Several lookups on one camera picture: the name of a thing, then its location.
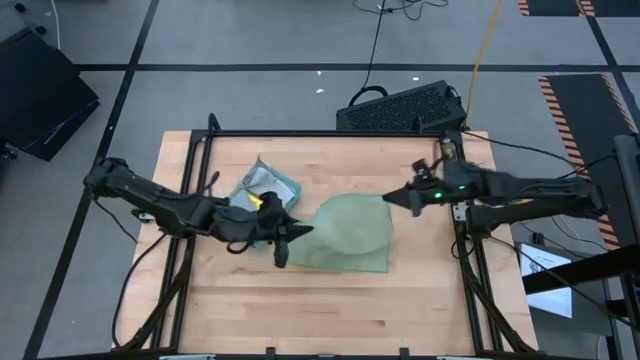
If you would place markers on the white printed sheet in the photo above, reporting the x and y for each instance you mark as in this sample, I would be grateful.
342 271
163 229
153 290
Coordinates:
550 302

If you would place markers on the small grey ribbed towel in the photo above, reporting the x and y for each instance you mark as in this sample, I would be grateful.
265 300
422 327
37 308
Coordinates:
275 186

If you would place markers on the teal translucent plastic bin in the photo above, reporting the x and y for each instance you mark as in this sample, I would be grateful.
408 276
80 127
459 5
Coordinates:
296 192

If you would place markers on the large black case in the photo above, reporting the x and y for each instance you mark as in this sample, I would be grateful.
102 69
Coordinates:
40 100

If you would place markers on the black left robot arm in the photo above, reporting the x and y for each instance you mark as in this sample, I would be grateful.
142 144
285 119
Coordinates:
150 197

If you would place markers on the black metal stand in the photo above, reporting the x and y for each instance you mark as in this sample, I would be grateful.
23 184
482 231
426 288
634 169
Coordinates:
590 267

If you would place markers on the silver metal base bracket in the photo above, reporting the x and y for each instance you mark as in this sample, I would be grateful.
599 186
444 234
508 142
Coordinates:
145 216
459 212

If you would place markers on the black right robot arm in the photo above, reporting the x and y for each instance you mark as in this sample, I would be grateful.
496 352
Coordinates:
530 192

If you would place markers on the grey padded post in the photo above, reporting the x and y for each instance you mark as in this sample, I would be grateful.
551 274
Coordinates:
627 175

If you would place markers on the black perforated computer case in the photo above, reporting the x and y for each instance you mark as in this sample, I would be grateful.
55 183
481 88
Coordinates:
400 110

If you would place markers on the yellow microfiber towel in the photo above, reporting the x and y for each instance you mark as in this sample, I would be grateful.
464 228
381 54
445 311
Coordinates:
255 200

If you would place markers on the pale green microfiber towel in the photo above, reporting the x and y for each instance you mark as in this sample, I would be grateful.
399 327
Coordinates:
340 230

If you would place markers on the black mat with hazard stripes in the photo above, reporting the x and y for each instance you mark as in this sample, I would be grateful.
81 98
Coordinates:
550 6
585 125

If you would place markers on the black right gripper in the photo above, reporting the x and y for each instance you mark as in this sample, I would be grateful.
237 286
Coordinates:
445 187

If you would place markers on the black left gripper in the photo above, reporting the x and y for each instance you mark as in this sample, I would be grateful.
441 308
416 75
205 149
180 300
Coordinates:
250 225

